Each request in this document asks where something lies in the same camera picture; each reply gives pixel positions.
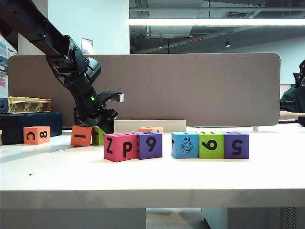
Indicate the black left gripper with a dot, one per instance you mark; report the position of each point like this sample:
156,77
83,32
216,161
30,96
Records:
95,114

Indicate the green foam block T key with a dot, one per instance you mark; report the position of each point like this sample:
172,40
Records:
98,142

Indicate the orange foam block Q 7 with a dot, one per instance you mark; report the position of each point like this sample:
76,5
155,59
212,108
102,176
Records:
81,142

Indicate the red foam block Z P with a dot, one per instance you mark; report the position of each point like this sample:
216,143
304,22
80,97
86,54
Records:
116,158

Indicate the purple foam block 9 D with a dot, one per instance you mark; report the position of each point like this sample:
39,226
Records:
143,155

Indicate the orange foam block xylophone F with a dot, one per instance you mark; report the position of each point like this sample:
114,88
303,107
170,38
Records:
155,129

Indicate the orange foam block B C 8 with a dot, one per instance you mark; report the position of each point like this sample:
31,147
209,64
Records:
37,130

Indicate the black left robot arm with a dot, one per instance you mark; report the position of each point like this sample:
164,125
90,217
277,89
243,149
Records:
35,31

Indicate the gold patterned block box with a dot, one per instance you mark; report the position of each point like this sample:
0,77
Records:
28,106

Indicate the beige partition base bar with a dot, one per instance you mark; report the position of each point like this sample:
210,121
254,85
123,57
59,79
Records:
166,126

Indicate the dark blue case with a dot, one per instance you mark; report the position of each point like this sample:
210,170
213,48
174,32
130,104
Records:
23,126

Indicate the blue foam block fish I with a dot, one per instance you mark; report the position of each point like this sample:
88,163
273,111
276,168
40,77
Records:
178,153

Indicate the small blue box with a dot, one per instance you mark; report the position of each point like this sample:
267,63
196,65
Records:
3,105

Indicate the beige wooden object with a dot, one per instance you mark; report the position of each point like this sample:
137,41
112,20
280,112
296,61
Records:
1,140

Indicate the brown desk partition panel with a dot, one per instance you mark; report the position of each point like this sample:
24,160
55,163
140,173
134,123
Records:
190,90

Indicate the ceiling spotlight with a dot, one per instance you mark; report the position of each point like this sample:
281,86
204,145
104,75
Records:
228,44
161,46

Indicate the green foam block N 9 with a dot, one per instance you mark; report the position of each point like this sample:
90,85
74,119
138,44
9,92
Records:
218,153

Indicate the red LED ceiling strip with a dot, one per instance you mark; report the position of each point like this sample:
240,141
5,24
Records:
195,40

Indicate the purple foam block G 5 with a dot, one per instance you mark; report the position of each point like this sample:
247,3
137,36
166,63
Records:
228,155

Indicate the white ceiling light strip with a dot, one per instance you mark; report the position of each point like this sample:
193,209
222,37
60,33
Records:
214,22

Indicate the seated person dark green top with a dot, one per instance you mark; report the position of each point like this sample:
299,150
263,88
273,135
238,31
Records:
290,102

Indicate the black object on desk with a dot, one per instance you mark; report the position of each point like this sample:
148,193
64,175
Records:
302,120

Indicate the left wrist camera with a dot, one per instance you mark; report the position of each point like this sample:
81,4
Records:
112,95

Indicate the white wall sign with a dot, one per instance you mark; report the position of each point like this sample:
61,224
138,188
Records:
87,46

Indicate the white partition foot bracket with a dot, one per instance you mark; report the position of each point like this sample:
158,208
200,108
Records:
255,129

